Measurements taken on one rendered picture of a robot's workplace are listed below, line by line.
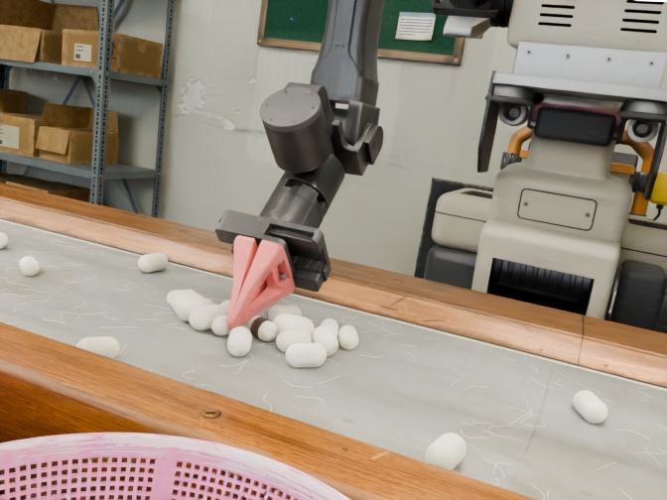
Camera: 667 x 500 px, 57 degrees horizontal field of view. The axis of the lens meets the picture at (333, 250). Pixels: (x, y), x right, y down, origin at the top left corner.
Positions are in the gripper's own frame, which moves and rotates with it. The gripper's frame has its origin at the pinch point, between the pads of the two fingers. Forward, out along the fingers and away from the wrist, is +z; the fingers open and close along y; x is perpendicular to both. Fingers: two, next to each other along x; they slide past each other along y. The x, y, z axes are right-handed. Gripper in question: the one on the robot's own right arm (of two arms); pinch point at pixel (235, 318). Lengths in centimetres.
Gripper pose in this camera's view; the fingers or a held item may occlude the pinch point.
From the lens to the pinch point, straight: 55.2
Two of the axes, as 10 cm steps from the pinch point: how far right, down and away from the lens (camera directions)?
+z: -3.6, 7.6, -5.4
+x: 1.4, 6.2, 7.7
